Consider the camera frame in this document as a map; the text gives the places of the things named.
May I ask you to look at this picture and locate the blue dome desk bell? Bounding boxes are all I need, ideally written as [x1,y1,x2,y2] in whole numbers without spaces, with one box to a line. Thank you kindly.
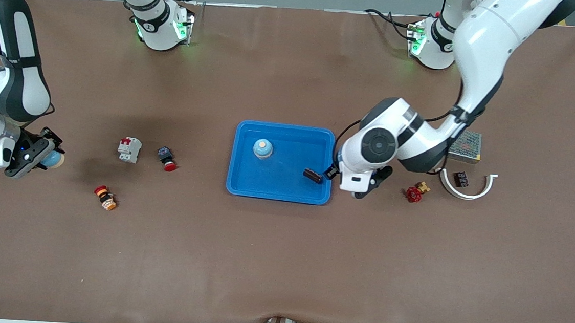
[252,138,274,160]
[40,148,66,170]

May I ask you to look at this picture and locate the blue plastic tray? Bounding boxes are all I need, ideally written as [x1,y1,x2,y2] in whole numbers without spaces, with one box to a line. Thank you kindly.
[225,119,337,206]

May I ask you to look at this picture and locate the red yellow emergency stop button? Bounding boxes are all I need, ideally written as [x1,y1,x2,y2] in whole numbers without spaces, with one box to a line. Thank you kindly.
[92,184,119,212]

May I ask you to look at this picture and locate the white red circuit breaker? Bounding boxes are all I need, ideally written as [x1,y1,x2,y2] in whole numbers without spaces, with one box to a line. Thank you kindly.
[116,136,143,164]

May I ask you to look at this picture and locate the brown table mat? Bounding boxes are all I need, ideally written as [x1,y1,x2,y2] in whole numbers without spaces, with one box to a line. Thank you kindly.
[0,0,575,323]

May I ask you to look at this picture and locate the white curved pipe clamp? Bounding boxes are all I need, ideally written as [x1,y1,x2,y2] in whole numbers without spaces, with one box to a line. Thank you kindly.
[436,168,499,203]

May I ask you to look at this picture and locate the red black push button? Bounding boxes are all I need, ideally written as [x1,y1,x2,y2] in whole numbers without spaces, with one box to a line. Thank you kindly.
[156,146,179,173]

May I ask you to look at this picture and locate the metal mesh power supply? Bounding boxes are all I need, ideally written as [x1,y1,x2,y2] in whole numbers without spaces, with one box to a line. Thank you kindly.
[447,129,483,164]

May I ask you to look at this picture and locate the red handle brass valve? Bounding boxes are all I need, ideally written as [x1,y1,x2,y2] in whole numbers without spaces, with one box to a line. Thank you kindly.
[406,180,431,204]

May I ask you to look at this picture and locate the black arm base cables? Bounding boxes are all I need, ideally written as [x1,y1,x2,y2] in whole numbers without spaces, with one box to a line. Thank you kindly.
[362,7,419,43]

